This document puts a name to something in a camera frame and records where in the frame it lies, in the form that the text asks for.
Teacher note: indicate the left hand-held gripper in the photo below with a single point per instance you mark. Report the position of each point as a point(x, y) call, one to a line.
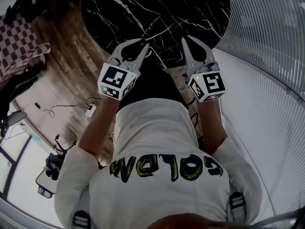
point(114, 79)

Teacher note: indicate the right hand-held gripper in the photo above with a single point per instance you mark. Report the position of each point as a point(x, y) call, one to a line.
point(209, 83)

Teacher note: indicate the person's right forearm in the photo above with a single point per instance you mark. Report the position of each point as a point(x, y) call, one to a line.
point(210, 125)

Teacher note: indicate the person's left forearm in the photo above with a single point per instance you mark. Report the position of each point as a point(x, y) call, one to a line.
point(101, 125)

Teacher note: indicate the black trousers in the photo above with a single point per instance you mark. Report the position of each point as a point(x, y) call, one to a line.
point(155, 85)

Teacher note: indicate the white power adapter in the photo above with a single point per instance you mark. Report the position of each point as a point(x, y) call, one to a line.
point(91, 110)

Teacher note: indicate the checkered red white cloth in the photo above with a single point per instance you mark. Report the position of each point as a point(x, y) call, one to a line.
point(17, 46)

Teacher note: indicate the black bulky object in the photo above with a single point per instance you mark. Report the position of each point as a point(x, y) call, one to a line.
point(28, 1)

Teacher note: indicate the black tripod device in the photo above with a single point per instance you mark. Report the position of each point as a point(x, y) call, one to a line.
point(56, 161)

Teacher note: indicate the white printed shirt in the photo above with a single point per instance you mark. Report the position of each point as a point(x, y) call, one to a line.
point(155, 199)

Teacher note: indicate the grey framed flat panel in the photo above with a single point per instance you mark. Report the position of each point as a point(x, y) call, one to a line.
point(46, 185)

